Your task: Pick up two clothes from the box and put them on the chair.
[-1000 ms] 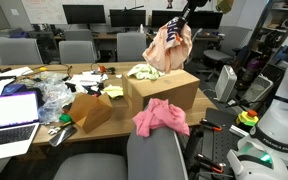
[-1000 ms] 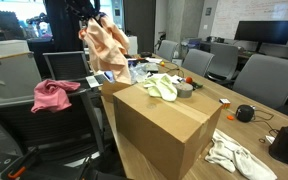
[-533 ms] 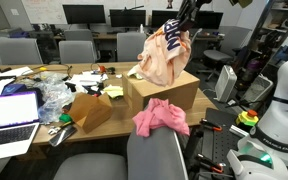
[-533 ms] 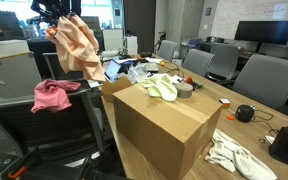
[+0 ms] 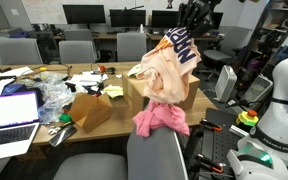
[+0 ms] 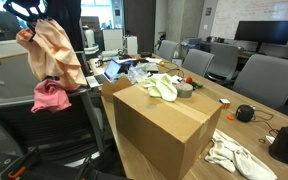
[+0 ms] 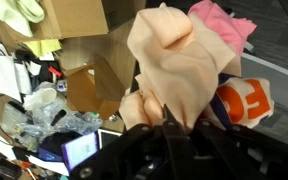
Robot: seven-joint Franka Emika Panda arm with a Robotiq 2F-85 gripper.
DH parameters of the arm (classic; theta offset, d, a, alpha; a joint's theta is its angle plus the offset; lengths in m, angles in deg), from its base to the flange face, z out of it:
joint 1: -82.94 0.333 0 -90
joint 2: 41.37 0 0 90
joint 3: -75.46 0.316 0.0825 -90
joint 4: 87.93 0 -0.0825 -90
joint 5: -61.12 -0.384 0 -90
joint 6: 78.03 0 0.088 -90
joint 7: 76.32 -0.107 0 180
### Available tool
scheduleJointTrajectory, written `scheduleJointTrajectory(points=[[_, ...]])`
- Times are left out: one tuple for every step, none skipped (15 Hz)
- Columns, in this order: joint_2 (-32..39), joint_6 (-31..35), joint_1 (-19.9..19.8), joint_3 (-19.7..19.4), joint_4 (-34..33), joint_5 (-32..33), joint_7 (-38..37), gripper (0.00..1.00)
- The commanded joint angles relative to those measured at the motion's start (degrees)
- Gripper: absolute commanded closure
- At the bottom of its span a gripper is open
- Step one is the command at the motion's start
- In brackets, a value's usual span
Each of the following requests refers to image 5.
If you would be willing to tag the pale yellow paper pad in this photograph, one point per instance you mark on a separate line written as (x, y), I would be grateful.
(114, 91)

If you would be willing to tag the grey swivel office chair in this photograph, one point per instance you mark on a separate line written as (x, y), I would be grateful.
(224, 46)

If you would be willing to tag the yellow red emergency stop button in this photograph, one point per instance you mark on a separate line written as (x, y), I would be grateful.
(247, 118)

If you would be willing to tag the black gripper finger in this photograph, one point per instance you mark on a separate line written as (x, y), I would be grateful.
(185, 16)
(204, 28)

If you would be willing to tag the grey fabric office chair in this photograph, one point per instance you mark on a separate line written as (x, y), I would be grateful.
(76, 52)
(19, 51)
(79, 35)
(130, 46)

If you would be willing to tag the black equipment shelf rack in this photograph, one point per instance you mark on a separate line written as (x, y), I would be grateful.
(267, 40)

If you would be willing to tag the blue pouch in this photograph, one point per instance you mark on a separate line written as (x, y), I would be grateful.
(14, 89)

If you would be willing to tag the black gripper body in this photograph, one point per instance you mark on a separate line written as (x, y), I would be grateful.
(204, 6)

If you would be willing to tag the white paper stack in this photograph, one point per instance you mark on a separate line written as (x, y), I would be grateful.
(87, 79)

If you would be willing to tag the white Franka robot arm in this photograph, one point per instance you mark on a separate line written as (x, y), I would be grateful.
(277, 116)

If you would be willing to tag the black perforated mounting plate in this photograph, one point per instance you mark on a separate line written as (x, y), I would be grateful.
(224, 140)

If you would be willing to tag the large cardboard box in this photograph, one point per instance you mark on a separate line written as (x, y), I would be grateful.
(134, 93)

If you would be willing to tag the peach printed t-shirt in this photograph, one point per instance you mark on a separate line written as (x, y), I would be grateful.
(164, 73)

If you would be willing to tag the white plastic bin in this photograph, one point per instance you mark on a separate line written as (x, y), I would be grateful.
(259, 88)

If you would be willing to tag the silver laptop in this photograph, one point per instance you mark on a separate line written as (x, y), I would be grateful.
(7, 123)

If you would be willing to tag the clear plastic bag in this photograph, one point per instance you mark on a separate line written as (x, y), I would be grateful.
(54, 96)

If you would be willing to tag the white space heater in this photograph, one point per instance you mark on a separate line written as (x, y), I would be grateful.
(225, 83)

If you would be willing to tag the black computer monitor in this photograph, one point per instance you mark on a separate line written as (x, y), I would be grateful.
(127, 18)
(218, 20)
(84, 14)
(164, 19)

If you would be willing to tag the black smartphone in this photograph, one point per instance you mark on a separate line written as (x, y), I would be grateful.
(63, 135)

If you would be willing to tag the light green cloth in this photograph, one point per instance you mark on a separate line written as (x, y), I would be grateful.
(135, 70)

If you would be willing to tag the pink cloth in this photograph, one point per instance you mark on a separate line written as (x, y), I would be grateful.
(160, 116)

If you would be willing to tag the grey mesh-back office chair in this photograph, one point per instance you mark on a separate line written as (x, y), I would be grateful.
(150, 156)

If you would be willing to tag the small green item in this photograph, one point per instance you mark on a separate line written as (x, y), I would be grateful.
(65, 117)

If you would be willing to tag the white paper sheet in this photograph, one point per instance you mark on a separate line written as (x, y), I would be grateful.
(15, 71)

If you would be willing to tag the small open cardboard box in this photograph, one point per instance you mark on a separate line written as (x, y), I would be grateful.
(90, 111)

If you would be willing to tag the black orange clamp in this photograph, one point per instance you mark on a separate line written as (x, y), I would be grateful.
(210, 124)
(210, 163)

